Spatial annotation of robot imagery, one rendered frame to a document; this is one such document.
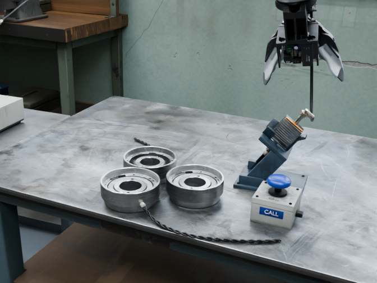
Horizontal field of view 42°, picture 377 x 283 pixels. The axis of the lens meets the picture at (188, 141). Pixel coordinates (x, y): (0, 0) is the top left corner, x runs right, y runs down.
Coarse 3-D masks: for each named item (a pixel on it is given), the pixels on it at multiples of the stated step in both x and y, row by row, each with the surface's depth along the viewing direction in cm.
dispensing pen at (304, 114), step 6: (300, 114) 89; (306, 114) 89; (312, 114) 89; (282, 120) 91; (288, 120) 91; (294, 120) 92; (300, 120) 90; (276, 126) 92; (300, 126) 92; (270, 150) 94; (264, 156) 95
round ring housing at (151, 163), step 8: (128, 152) 98; (136, 152) 100; (144, 152) 101; (152, 152) 101; (160, 152) 101; (168, 152) 100; (128, 160) 97; (136, 160) 97; (144, 160) 98; (152, 160) 99; (160, 160) 98; (176, 160) 96; (152, 168) 92; (160, 168) 92; (168, 168) 93; (160, 176) 93
